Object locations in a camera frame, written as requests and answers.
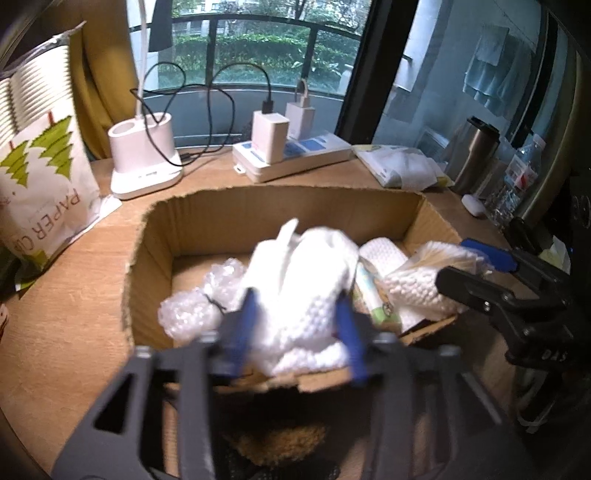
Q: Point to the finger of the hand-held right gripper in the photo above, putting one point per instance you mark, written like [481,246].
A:
[466,286]
[489,256]

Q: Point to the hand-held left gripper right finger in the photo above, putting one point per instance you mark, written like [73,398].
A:
[351,337]

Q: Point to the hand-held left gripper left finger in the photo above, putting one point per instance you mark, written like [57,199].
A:
[242,330]

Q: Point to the green white tissue packet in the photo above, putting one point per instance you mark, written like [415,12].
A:
[376,300]

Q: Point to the zip bag of white beads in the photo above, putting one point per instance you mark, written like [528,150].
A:
[415,284]

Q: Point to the clear bubble wrap bundle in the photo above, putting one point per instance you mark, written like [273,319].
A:
[194,304]

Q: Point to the white foam net bundle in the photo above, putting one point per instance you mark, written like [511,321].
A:
[300,286]

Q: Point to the white foam net sleeve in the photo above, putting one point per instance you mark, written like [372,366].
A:
[383,253]

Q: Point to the brown fuzzy plush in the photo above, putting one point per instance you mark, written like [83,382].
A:
[277,438]

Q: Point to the brown cardboard box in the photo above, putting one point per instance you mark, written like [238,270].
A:
[152,258]

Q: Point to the black desk gadget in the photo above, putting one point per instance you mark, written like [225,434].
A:
[524,233]

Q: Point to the white earbuds case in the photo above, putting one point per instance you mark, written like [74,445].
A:
[473,205]

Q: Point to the yellow tissue pack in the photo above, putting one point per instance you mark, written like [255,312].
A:
[556,254]

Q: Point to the clear water bottle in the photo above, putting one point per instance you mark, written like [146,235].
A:
[512,184]

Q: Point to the steel travel tumbler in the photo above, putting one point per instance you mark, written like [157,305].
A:
[475,157]

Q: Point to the white air conditioner unit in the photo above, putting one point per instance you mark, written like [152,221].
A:
[434,144]

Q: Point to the white plastic packet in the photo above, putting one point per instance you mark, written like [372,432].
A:
[401,166]

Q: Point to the white power strip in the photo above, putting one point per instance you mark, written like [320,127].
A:
[304,157]

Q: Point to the blue hanging towel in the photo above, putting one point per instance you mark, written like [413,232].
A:
[496,69]

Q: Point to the white charger with black plug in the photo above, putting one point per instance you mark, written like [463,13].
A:
[270,136]

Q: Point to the white desk lamp base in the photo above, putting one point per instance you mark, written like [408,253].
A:
[143,157]

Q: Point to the paper cup bag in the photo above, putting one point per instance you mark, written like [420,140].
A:
[41,161]

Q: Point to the yellow curtain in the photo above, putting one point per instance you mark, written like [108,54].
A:
[104,78]

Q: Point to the black balcony railing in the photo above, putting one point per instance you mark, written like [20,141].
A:
[258,23]

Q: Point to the dark hanging pants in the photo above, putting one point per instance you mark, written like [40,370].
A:
[161,25]

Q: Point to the black window frame post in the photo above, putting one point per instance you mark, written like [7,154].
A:
[374,69]

